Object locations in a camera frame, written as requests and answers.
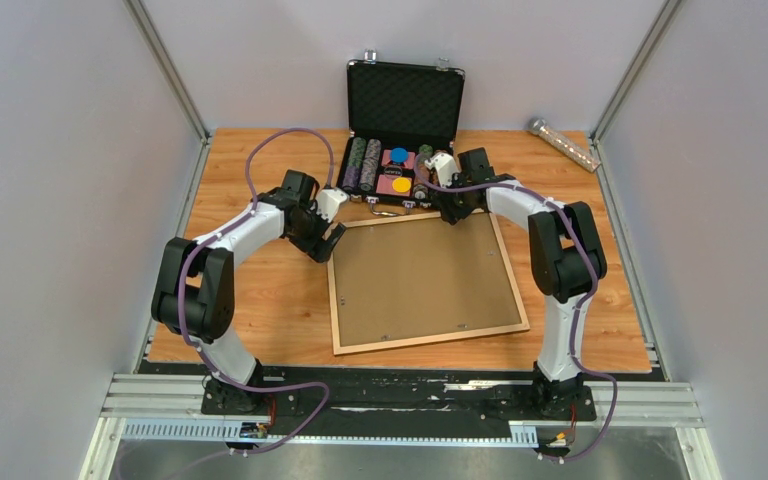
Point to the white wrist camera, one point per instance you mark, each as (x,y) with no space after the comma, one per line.
(445,167)
(329,202)

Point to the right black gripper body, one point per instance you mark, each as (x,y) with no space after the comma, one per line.
(457,204)

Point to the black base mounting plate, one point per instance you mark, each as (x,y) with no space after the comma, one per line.
(383,402)

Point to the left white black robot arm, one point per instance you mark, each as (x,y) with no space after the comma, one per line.
(194,295)

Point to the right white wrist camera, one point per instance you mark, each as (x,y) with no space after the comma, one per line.
(445,167)

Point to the blue round chip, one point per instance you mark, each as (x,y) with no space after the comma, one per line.
(398,156)

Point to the yellow round chip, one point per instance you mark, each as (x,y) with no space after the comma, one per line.
(401,185)

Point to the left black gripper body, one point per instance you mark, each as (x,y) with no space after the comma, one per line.
(311,228)

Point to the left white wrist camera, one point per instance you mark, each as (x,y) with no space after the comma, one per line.
(329,202)

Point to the silver glitter tube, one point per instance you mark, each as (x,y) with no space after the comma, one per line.
(560,142)

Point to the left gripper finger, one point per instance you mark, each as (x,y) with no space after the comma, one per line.
(334,236)
(317,251)

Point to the light wooden picture frame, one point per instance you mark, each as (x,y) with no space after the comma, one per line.
(334,305)

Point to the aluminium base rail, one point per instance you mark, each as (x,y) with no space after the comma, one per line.
(145,407)

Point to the black poker chip case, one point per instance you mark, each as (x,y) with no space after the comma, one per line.
(396,105)

